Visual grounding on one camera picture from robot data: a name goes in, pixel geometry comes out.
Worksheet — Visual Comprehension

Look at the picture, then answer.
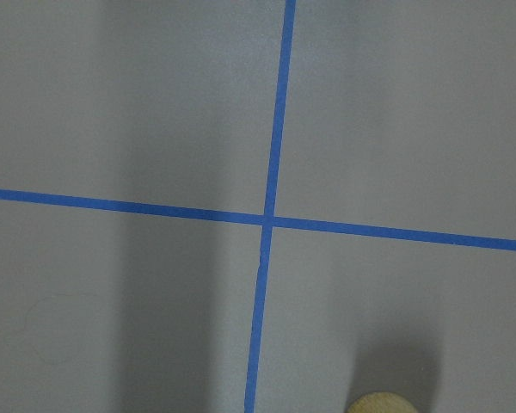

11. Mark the tan bamboo cup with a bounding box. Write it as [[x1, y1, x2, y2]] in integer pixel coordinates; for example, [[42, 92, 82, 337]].
[[346, 391, 418, 413]]

